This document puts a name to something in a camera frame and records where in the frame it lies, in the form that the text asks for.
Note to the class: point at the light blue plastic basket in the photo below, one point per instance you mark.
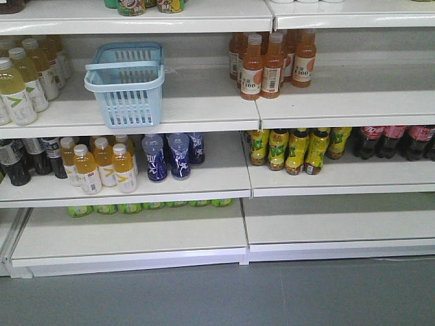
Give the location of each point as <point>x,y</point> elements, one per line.
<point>126,79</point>

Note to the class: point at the coke bottle red label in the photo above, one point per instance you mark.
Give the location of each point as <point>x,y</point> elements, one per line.
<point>418,137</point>
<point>368,136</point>
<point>389,141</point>

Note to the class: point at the blue sports drink bottle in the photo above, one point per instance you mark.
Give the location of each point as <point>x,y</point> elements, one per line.
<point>196,148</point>
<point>153,147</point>
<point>179,146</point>

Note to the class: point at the yellow lemon tea bottle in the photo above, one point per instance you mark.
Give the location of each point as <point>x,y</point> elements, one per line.
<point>318,144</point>
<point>278,141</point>
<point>338,139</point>
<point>259,146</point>
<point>297,148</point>

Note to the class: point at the white metal shelving unit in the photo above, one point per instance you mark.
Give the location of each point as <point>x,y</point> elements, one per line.
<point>375,67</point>

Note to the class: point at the yellow orange drink bottle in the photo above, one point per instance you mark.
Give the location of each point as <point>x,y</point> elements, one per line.
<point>87,171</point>
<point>124,169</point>
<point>103,154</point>

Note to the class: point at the orange C100 juice bottle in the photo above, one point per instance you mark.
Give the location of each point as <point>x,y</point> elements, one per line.
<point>304,59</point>
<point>251,72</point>

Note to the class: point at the green cartoon tea can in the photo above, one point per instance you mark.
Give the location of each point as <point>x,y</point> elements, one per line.
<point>131,7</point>
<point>171,6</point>

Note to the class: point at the dark tea bottle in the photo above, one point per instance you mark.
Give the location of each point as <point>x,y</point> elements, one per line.
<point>37,153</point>
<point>51,145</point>
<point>11,161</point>

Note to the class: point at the pale green drink bottle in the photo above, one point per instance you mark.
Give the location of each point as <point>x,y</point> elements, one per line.
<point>30,76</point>
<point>14,94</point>
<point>43,67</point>

